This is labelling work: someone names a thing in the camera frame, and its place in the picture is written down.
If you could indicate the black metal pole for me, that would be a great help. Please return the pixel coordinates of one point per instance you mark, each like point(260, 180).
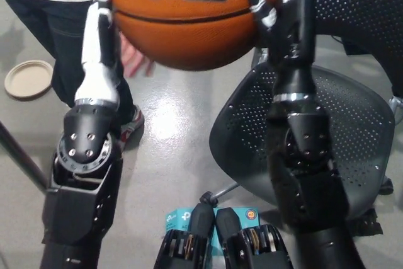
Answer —
point(22, 158)

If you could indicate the orange Wilson basketball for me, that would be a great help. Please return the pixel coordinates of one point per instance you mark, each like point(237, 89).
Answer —
point(195, 23)

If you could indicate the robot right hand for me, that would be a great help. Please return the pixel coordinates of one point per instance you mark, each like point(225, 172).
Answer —
point(296, 45)

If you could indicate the person bare hand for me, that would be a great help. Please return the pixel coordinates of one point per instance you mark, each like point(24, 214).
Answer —
point(137, 62)

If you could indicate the red and white sneaker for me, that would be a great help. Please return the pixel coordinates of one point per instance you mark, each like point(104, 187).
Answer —
point(132, 127)

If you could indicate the teal TP-Link box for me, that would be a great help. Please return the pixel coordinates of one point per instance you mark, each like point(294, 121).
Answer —
point(179, 218)

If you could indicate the black perforated office chair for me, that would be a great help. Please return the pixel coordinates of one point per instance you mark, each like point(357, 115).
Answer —
point(355, 124)

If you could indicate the beige paper plate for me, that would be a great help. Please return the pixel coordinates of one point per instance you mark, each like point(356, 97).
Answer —
point(28, 80)

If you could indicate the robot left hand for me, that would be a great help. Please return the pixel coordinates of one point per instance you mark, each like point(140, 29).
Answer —
point(97, 70)

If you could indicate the person in grey shirt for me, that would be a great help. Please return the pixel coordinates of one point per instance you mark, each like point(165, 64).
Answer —
point(63, 45)

